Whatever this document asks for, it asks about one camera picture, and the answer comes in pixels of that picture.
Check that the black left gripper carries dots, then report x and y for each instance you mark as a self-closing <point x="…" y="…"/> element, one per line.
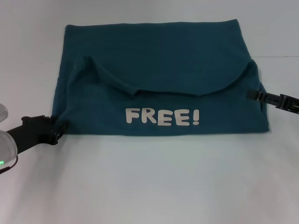
<point x="30" y="133"/>

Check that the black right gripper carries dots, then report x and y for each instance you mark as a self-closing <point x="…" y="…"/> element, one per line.
<point x="288" y="103"/>

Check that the teal blue t-shirt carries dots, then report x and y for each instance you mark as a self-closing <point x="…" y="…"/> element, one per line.
<point x="163" y="58"/>

